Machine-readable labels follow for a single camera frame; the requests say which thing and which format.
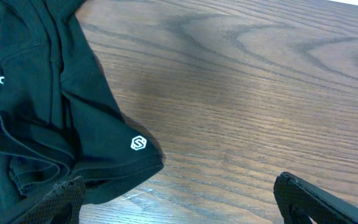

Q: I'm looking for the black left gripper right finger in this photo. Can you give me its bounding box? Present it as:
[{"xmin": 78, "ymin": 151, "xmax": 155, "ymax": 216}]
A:
[{"xmin": 273, "ymin": 172, "xmax": 358, "ymax": 224}]

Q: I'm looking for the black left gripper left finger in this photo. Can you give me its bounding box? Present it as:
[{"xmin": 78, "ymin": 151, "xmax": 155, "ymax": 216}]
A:
[{"xmin": 12, "ymin": 176, "xmax": 85, "ymax": 224}]

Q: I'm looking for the black t-shirt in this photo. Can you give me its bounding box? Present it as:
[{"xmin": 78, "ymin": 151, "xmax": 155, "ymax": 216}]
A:
[{"xmin": 0, "ymin": 0, "xmax": 163, "ymax": 223}]

